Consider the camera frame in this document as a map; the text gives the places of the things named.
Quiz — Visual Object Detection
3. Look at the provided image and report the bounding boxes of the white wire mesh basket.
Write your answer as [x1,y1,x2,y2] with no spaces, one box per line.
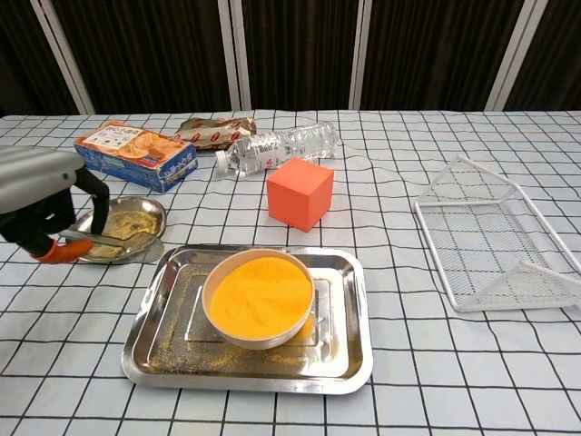
[414,154,581,314]

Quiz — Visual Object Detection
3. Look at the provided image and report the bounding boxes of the white black checkered tablecloth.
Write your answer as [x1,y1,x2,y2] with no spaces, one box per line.
[0,108,581,436]

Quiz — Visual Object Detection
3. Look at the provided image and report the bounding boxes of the oval stainless steel dish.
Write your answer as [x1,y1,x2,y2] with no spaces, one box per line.
[72,195,168,265]

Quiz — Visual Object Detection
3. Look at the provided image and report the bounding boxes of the orange foam cube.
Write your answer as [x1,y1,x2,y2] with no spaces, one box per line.
[266,158,336,233]

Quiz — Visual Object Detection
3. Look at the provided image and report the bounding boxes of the white partition frame post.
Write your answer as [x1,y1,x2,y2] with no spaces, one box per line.
[29,0,95,115]
[348,0,380,111]
[484,0,551,113]
[216,0,253,112]

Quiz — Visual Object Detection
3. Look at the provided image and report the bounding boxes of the brown foil snack bag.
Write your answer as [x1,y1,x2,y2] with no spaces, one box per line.
[174,115,258,152]

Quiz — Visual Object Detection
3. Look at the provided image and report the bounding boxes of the orange powder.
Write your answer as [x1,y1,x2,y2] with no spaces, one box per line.
[210,256,314,342]

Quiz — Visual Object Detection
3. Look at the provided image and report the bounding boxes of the rectangular stainless steel tray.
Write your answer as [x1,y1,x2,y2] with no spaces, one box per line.
[121,243,374,395]

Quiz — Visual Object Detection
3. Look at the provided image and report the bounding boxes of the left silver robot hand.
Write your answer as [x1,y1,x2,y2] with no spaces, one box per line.
[0,145,112,265]

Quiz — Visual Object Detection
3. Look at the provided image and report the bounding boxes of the small metal spoon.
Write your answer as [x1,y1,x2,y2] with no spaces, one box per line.
[57,228,165,264]

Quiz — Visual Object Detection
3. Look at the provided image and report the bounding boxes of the dark brown curtain panel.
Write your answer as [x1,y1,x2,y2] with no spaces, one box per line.
[504,0,581,113]
[361,0,524,112]
[0,0,81,117]
[242,0,362,112]
[50,0,231,114]

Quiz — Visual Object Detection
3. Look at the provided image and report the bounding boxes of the blue orange snack box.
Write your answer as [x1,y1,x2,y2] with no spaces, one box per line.
[73,120,199,194]

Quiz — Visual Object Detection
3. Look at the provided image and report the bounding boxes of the beige round bowl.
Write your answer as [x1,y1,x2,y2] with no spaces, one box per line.
[201,247,317,351]

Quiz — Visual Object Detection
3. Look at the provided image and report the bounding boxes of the clear plastic water bottle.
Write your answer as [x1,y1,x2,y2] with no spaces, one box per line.
[214,122,343,179]

